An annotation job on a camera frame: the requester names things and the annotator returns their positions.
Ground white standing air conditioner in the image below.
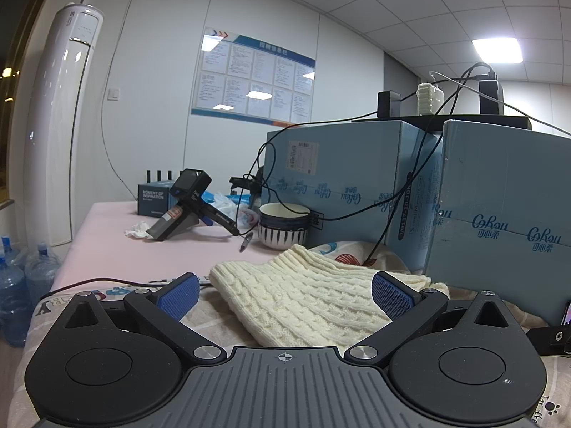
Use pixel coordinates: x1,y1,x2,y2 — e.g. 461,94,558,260
20,4,104,246

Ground spare black hand-held gripper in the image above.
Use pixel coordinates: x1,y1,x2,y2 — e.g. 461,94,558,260
146,168,242,242

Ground black router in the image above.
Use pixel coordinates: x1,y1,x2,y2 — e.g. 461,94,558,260
146,169,183,186

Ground dark printed box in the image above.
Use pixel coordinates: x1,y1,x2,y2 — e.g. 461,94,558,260
137,183,177,217

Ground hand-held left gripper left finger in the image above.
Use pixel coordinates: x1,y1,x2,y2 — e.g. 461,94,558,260
58,272,228,364

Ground wall notice board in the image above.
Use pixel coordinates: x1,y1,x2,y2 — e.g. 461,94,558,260
191,27,317,124

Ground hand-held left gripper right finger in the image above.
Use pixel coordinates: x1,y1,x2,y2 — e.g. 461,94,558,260
345,271,514,363

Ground white cable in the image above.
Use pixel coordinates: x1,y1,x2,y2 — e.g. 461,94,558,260
428,70,571,137

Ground light blue cardboard boxes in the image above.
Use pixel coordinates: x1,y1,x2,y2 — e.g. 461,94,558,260
241,63,498,268

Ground ceiling light panel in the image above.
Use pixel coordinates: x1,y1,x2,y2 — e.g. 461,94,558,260
472,38,522,65

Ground cream knit sweater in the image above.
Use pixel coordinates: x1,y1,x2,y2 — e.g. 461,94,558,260
209,245,449,348

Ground white ribbed power adapter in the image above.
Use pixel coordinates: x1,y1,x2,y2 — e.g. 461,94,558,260
416,82,445,116

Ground cartoon printed bedsheet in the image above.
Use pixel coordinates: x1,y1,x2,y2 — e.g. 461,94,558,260
9,240,571,428

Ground thin dark cable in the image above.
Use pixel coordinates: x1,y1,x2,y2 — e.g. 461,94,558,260
40,276,210,299

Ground black board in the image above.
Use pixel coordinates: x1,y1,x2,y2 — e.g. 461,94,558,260
352,113,531,130

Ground black power adapter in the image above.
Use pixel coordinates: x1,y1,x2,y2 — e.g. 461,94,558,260
478,78,505,114
378,91,402,117

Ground crumpled plastic bag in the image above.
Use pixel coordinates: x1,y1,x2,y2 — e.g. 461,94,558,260
203,191,259,228

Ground striped ceramic bowl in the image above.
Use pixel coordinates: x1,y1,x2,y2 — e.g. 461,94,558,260
259,203,312,249

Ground crumpled white tissue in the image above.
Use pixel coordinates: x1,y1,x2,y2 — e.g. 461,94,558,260
124,220,155,240

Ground wall cable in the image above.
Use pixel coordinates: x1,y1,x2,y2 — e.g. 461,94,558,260
100,0,141,201

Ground dark window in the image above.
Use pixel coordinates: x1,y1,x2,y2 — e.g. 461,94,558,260
0,0,63,215

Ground blue water bottle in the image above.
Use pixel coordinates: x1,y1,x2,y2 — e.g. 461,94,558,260
0,235,27,268
0,256,34,347
24,243,62,304

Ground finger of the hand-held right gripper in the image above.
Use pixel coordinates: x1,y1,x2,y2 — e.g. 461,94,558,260
526,325,571,357

